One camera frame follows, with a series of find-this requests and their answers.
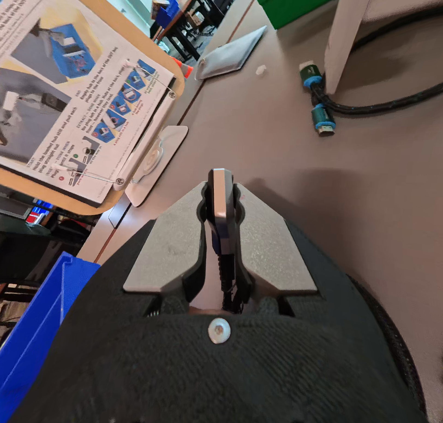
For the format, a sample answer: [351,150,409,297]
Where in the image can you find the black office chair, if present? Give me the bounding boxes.
[200,0,240,29]

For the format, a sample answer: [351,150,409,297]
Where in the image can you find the blue plastic bin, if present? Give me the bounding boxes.
[0,251,102,423]

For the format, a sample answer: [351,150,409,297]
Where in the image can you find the orange traffic cone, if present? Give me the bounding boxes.
[172,57,194,80]

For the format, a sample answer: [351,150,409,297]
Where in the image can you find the wooden document board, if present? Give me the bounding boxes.
[0,0,186,216]

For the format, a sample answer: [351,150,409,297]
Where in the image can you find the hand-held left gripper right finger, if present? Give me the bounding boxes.
[236,184,318,302]

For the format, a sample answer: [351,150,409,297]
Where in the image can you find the small blue bin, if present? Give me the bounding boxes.
[157,0,181,26]

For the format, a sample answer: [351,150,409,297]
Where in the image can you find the green plastic bin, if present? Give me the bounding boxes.
[246,0,345,30]

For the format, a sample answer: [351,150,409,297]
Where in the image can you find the silver foil pouch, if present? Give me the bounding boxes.
[195,25,268,81]

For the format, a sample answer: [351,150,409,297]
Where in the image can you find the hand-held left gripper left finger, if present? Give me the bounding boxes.
[123,182,207,300]

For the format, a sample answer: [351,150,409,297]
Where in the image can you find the braided usb cable green plugs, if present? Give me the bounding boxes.
[299,10,443,137]

